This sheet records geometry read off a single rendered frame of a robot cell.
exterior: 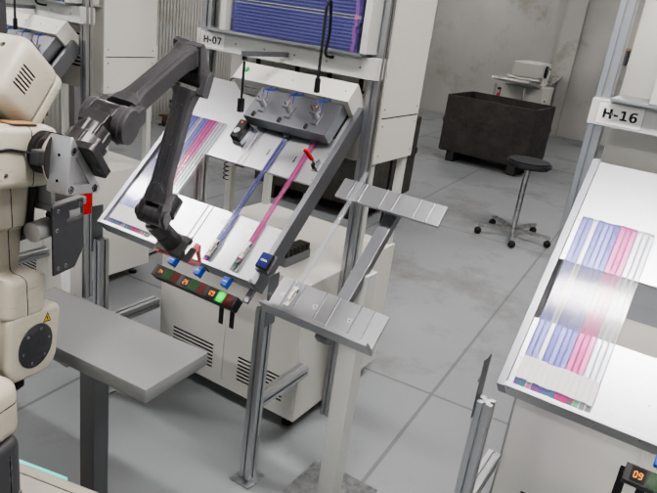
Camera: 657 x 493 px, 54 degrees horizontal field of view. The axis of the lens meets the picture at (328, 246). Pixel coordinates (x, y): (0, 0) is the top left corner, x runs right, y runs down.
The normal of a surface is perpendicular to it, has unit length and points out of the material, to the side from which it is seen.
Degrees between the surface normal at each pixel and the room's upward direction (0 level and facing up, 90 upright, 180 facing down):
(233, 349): 90
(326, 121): 44
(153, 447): 0
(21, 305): 90
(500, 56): 90
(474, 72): 90
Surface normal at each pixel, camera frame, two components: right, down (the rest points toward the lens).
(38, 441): 0.13, -0.93
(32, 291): 0.94, 0.22
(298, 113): -0.28, -0.51
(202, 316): -0.54, 0.23
